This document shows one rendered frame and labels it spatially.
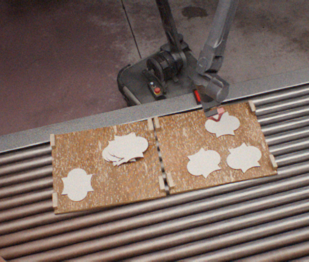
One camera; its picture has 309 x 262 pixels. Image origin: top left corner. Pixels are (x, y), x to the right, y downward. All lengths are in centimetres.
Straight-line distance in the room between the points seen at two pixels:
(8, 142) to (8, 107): 137
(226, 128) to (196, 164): 21
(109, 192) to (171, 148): 29
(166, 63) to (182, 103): 88
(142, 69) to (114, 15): 87
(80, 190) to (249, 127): 70
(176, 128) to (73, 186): 46
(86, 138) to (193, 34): 190
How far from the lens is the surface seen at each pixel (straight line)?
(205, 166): 181
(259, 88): 210
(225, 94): 164
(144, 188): 178
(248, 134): 191
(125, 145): 184
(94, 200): 177
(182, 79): 298
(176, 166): 182
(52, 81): 345
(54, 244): 176
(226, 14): 161
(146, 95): 293
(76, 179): 182
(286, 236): 174
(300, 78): 217
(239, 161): 183
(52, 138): 193
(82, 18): 386
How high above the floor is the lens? 249
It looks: 54 degrees down
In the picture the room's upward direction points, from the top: 5 degrees counter-clockwise
